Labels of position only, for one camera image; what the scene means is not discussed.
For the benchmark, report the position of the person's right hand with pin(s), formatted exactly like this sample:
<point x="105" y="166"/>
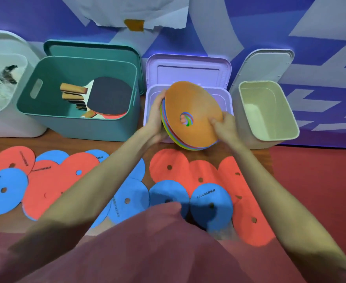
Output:
<point x="227" y="129"/>

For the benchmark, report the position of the person's left hand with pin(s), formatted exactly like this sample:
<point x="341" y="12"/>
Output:
<point x="154" y="120"/>

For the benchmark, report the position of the person's left fingers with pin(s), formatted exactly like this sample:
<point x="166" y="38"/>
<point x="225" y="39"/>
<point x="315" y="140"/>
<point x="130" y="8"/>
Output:
<point x="161" y="98"/>

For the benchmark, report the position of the person's right thumb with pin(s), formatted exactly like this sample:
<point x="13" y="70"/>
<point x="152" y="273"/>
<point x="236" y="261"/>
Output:
<point x="216" y="122"/>

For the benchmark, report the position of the stack of multicoloured discs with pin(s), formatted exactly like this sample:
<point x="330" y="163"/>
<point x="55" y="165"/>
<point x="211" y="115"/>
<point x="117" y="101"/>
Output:
<point x="196" y="109"/>

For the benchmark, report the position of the person's right forearm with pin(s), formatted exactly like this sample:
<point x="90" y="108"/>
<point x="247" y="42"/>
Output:
<point x="279" y="203"/>

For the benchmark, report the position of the person's left forearm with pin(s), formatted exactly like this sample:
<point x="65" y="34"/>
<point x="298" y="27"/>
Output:
<point x="81" y="194"/>

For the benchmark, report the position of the lilac plastic storage bin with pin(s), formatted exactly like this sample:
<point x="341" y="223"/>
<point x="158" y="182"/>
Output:
<point x="151" y="100"/>

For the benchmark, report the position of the lilac plastic bin lid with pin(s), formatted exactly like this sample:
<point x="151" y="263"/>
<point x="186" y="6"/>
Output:
<point x="187" y="67"/>

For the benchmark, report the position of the black rubber table tennis paddle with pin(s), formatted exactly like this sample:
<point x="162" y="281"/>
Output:
<point x="111" y="95"/>

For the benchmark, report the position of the red rubber table tennis paddle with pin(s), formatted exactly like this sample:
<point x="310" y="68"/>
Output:
<point x="112" y="116"/>

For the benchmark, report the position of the cream plastic storage bin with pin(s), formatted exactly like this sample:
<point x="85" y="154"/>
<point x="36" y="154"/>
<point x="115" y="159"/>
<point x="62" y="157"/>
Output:
<point x="267" y="111"/>

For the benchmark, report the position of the pale grey bin lid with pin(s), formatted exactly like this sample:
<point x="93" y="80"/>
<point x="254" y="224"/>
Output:
<point x="264" y="64"/>

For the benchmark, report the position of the orange tape piece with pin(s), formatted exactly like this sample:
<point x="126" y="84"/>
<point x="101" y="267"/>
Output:
<point x="134" y="25"/>

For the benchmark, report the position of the teal plastic storage bin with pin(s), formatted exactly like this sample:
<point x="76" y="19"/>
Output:
<point x="81" y="126"/>

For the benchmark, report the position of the teal plastic bin lid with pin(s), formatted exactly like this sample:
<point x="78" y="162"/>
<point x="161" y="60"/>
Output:
<point x="90" y="50"/>

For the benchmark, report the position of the white paper sheet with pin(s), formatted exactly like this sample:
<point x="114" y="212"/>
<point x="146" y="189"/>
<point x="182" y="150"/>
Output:
<point x="131" y="8"/>

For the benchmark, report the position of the spread of red blue discs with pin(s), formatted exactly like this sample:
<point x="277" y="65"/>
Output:
<point x="49" y="179"/>

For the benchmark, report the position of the person's pink garment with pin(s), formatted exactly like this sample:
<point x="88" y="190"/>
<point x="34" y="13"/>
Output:
<point x="149" y="250"/>

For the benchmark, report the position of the white plastic storage bin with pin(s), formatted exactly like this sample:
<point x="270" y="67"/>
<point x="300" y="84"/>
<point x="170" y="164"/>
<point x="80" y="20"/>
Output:
<point x="17" y="123"/>

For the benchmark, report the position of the small black item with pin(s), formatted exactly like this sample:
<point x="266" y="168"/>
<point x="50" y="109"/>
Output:
<point x="8" y="74"/>

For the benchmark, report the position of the white plastic bin lid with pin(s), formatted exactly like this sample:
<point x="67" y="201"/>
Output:
<point x="2" y="41"/>

